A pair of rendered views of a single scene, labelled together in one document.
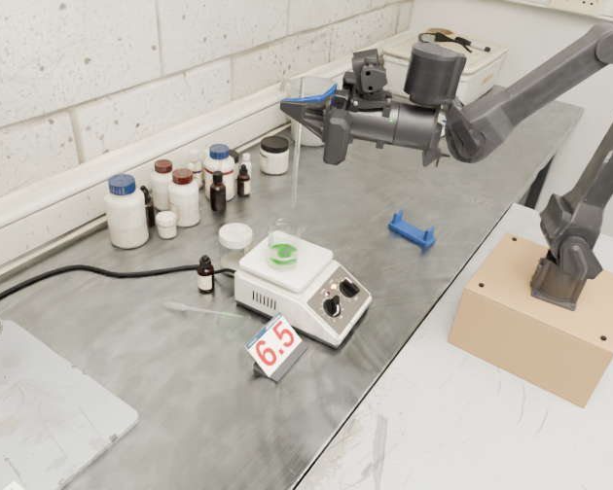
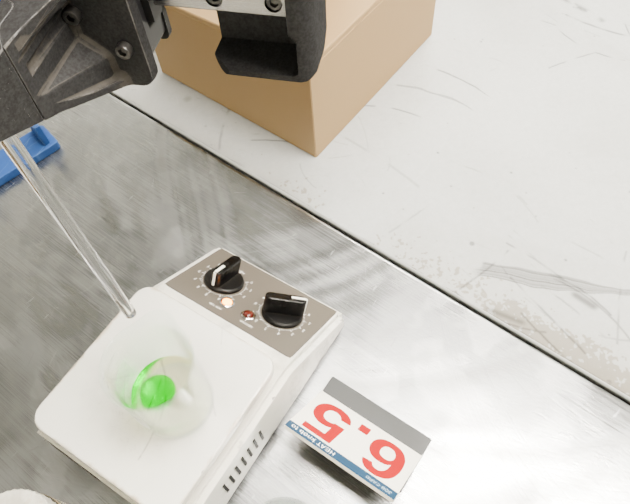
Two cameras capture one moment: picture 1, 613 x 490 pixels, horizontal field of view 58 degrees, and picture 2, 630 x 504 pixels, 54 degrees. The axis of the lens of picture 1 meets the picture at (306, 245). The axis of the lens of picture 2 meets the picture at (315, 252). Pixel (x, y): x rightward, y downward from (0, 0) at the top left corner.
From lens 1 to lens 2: 0.63 m
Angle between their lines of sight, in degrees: 55
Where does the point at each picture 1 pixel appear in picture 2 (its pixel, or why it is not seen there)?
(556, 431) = (472, 70)
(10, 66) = not seen: outside the picture
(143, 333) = not seen: outside the picture
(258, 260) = (160, 463)
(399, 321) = (265, 218)
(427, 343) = (319, 184)
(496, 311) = (348, 45)
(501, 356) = (365, 88)
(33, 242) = not seen: outside the picture
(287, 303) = (276, 402)
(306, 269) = (206, 344)
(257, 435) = (557, 476)
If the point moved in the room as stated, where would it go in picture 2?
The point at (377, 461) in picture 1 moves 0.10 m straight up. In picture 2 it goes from (567, 285) to (608, 220)
